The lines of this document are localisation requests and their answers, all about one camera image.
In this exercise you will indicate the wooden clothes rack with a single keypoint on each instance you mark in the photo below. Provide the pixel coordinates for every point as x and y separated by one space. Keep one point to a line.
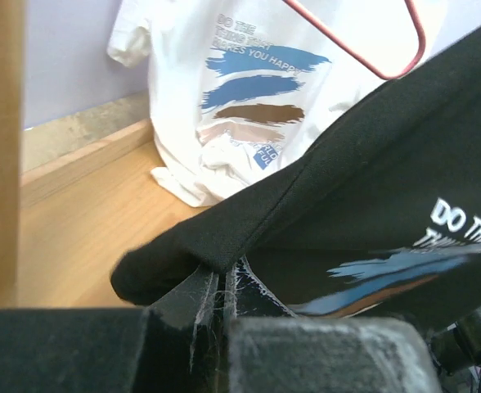
64 224

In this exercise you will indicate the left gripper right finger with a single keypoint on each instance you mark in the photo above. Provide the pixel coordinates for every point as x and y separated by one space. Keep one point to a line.
271 349

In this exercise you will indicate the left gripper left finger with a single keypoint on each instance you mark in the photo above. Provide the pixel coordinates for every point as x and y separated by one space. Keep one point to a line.
164 347

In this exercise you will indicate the pink wire hanger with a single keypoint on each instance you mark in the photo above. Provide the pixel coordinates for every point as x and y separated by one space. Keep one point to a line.
387 38

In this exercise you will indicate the white t-shirt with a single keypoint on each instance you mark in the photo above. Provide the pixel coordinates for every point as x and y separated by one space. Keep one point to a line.
238 89

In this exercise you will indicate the black t-shirt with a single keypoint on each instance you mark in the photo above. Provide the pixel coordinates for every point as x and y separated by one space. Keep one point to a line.
381 215

